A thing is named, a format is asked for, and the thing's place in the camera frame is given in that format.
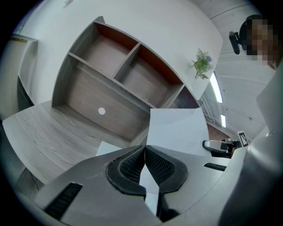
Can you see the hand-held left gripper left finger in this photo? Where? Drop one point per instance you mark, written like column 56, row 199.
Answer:
column 95, row 187

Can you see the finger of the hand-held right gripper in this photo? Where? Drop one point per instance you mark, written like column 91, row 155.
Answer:
column 206, row 145

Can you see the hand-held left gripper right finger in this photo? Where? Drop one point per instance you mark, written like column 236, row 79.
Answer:
column 194, row 176

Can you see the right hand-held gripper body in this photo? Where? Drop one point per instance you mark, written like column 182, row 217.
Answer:
column 243, row 139

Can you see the white A4 paper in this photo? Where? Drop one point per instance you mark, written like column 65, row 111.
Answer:
column 177, row 132

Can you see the white box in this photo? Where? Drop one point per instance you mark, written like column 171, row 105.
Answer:
column 265, row 172

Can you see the short ceiling light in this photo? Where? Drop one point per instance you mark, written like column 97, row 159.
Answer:
column 223, row 121

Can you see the long ceiling light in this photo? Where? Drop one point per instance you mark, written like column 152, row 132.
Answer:
column 216, row 88

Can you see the grey wooden desk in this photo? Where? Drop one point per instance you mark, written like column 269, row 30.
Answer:
column 55, row 136

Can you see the green plant with purple flower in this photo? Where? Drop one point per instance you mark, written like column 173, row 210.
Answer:
column 201, row 64

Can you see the grey wooden shelf unit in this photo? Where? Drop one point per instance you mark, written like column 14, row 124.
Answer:
column 99, row 92

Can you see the person's head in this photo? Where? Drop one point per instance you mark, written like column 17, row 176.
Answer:
column 261, row 37

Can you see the black head camera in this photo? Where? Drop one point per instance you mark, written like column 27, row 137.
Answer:
column 234, row 43

